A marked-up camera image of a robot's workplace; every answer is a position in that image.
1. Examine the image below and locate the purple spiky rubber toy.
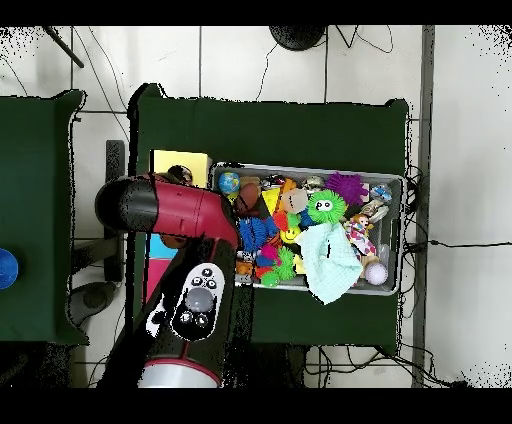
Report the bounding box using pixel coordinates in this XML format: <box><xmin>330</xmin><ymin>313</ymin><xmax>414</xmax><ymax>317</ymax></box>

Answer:
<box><xmin>324</xmin><ymin>171</ymin><xmax>369</xmax><ymax>207</ymax></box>

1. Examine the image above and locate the thin black cable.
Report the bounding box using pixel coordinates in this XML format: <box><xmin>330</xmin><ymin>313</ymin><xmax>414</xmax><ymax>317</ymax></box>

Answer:
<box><xmin>427</xmin><ymin>238</ymin><xmax>512</xmax><ymax>248</ymax></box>

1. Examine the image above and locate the white baseball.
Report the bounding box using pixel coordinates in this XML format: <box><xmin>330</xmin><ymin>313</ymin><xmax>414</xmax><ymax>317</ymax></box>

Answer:
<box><xmin>364</xmin><ymin>262</ymin><xmax>388</xmax><ymax>286</ymax></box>

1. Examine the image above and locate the green spiky toy with eyes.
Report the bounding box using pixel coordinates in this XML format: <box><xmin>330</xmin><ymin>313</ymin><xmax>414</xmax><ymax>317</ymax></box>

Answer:
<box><xmin>306</xmin><ymin>189</ymin><xmax>348</xmax><ymax>225</ymax></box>

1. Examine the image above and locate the grey round floor base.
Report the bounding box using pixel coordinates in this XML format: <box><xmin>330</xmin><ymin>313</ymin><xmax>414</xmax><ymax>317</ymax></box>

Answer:
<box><xmin>67</xmin><ymin>281</ymin><xmax>118</xmax><ymax>326</ymax></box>

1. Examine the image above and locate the blue round object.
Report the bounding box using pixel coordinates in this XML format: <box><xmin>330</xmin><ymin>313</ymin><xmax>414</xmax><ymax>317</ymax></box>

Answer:
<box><xmin>0</xmin><ymin>247</ymin><xmax>20</xmax><ymax>290</ymax></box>

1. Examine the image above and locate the wooden box with three holes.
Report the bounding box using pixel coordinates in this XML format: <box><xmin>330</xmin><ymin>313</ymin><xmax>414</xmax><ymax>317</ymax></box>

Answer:
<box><xmin>141</xmin><ymin>149</ymin><xmax>212</xmax><ymax>314</ymax></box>

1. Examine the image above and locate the blue spiky rubber ball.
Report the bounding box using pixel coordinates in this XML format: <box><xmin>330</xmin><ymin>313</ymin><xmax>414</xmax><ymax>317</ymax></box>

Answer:
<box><xmin>238</xmin><ymin>216</ymin><xmax>277</xmax><ymax>253</ymax></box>

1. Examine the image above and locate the round black stand base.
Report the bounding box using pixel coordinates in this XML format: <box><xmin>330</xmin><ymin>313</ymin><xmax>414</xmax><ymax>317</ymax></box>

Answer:
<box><xmin>268</xmin><ymin>25</ymin><xmax>327</xmax><ymax>52</ymax></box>

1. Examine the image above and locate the colourful spotted cloth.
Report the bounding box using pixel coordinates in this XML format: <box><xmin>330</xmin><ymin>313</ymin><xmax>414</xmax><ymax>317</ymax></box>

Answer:
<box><xmin>167</xmin><ymin>164</ymin><xmax>194</xmax><ymax>186</ymax></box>

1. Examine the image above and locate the small brown football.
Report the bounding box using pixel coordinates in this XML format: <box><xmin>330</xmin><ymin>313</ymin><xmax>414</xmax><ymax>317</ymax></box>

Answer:
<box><xmin>235</xmin><ymin>182</ymin><xmax>261</xmax><ymax>215</ymax></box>

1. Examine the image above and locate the shallow clear mesh bin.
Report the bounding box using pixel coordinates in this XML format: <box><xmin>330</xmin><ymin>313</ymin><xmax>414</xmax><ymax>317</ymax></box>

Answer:
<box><xmin>209</xmin><ymin>161</ymin><xmax>405</xmax><ymax>297</ymax></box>

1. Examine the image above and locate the black upright panel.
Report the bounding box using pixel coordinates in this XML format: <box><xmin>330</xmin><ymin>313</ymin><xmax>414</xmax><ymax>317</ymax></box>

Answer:
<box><xmin>104</xmin><ymin>139</ymin><xmax>126</xmax><ymax>283</ymax></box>

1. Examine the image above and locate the black rod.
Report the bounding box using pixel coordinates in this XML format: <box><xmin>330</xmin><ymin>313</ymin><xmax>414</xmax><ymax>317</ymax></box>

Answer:
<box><xmin>41</xmin><ymin>25</ymin><xmax>85</xmax><ymax>69</ymax></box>

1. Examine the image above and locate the small globe ball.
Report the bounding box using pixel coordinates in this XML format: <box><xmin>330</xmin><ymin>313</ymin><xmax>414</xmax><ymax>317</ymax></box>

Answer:
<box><xmin>217</xmin><ymin>171</ymin><xmax>241</xmax><ymax>195</ymax></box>

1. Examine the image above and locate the mint green knitted cloth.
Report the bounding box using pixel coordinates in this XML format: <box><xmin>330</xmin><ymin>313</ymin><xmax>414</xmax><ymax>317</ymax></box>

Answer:
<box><xmin>293</xmin><ymin>221</ymin><xmax>363</xmax><ymax>305</ymax></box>

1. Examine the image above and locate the doll in spotted dress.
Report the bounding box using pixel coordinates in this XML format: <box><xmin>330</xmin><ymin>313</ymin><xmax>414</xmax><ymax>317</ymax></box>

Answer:
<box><xmin>343</xmin><ymin>212</ymin><xmax>379</xmax><ymax>265</ymax></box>

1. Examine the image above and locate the plain wooden block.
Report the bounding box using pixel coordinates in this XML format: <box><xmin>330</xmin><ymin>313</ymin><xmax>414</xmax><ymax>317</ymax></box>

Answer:
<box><xmin>279</xmin><ymin>187</ymin><xmax>309</xmax><ymax>215</ymax></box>

